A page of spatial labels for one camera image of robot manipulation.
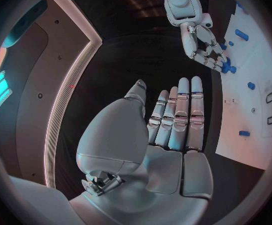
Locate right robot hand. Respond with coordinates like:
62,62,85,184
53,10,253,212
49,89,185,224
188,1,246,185
179,21,228,72

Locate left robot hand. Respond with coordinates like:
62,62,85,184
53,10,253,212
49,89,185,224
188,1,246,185
69,76,215,225

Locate blue gear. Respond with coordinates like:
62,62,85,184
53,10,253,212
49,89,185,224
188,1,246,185
220,57,237,75

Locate white task board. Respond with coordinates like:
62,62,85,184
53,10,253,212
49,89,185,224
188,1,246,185
214,1,272,171

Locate blue long cylinder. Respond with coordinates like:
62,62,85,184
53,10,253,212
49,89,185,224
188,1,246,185
234,28,250,42

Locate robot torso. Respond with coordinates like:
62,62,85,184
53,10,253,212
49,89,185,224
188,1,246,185
0,0,104,191

